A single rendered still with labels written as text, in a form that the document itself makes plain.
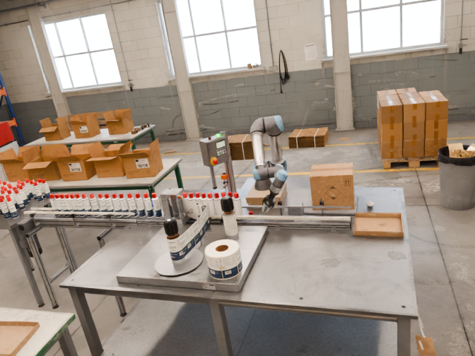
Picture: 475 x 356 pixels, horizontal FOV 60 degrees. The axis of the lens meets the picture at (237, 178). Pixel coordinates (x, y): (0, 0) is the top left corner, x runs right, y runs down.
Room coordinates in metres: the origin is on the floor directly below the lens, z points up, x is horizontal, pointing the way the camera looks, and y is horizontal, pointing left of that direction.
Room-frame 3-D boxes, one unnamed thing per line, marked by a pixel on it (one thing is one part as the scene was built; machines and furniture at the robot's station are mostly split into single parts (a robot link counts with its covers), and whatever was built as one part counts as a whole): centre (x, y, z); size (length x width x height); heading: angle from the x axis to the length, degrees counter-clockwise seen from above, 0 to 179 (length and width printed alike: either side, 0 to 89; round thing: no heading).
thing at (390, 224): (2.36, -0.87, 0.85); 0.30 x 0.26 x 0.04; 69
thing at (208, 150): (2.83, 0.13, 1.38); 0.17 x 0.10 x 0.19; 124
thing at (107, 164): (4.60, 1.39, 0.96); 0.53 x 0.45 x 0.37; 162
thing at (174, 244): (2.22, 0.44, 1.04); 0.09 x 0.09 x 0.29
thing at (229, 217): (2.43, 0.09, 1.03); 0.09 x 0.09 x 0.30
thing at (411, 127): (5.76, -2.62, 0.45); 1.20 x 0.84 x 0.89; 162
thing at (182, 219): (2.78, 0.49, 1.01); 0.14 x 0.13 x 0.26; 69
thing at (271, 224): (2.72, 0.06, 0.85); 1.65 x 0.11 x 0.05; 69
